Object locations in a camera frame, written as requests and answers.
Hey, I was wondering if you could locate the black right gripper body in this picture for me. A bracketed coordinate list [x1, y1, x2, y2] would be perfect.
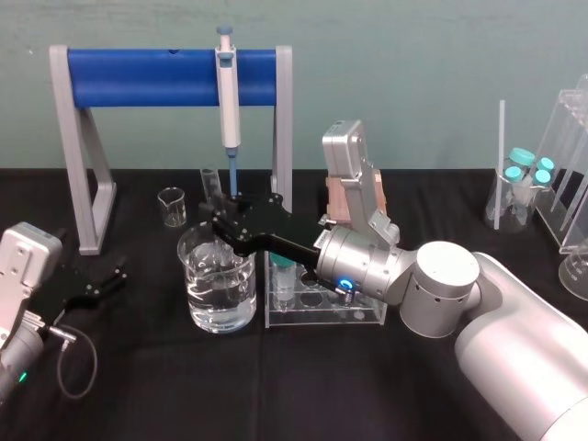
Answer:
[229, 193, 323, 279]

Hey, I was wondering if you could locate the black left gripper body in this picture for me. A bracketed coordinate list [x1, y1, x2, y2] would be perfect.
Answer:
[58, 262, 109, 318]

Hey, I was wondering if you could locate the clear glass test tube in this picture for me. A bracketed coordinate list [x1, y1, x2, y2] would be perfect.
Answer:
[198, 167, 236, 270]

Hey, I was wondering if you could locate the small empty glass beaker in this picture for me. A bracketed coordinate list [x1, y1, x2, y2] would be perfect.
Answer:
[156, 187, 187, 229]

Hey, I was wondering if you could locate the large glass beaker with water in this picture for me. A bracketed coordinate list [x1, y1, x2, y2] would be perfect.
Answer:
[176, 221, 257, 334]

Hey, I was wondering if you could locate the clear acrylic test tube rack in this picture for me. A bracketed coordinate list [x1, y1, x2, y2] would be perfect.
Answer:
[264, 250, 387, 329]

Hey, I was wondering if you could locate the brown wooden block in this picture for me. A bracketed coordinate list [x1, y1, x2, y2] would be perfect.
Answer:
[323, 166, 389, 227]

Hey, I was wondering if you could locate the white blue pipette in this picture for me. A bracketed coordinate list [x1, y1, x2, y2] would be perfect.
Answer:
[215, 24, 243, 199]

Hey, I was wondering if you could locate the black table cloth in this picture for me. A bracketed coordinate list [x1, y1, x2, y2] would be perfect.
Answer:
[0, 166, 588, 441]

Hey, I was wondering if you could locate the grey pipette stand blue bar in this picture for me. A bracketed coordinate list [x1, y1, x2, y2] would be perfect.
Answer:
[48, 44, 294, 256]

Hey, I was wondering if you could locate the white glass stirring rod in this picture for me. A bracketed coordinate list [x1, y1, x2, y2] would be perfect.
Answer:
[492, 100, 507, 230]

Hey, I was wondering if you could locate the clear glass conical flask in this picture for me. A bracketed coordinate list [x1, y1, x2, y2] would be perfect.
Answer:
[483, 155, 539, 235]

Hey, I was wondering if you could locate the clear acrylic angled stand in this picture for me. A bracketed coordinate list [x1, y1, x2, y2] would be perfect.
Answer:
[534, 73, 588, 257]

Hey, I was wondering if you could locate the clear glass measuring flask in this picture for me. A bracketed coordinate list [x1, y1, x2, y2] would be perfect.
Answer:
[557, 249, 588, 302]

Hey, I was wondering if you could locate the thin dark cable silver plug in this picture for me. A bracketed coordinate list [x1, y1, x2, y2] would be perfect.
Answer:
[41, 322, 99, 401]

